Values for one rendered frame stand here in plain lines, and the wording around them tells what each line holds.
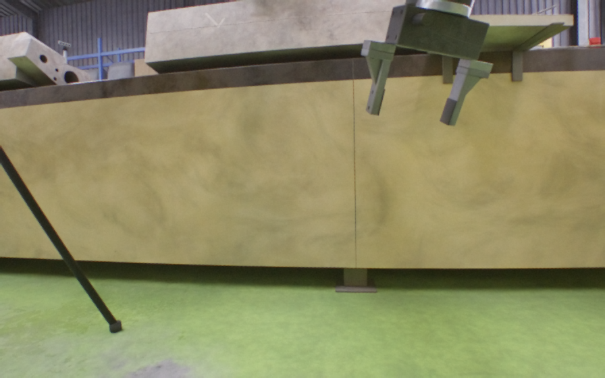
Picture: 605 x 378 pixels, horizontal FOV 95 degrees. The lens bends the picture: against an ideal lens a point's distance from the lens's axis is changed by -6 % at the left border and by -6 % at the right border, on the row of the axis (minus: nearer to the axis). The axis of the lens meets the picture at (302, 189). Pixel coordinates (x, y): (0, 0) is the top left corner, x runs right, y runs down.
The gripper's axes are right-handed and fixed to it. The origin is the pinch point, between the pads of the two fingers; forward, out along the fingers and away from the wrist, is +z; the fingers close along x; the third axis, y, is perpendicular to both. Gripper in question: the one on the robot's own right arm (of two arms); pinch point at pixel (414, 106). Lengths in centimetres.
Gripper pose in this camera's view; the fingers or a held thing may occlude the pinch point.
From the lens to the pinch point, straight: 51.7
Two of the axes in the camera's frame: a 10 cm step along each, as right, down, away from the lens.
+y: 1.2, 4.6, -8.8
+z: -1.5, 8.8, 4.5
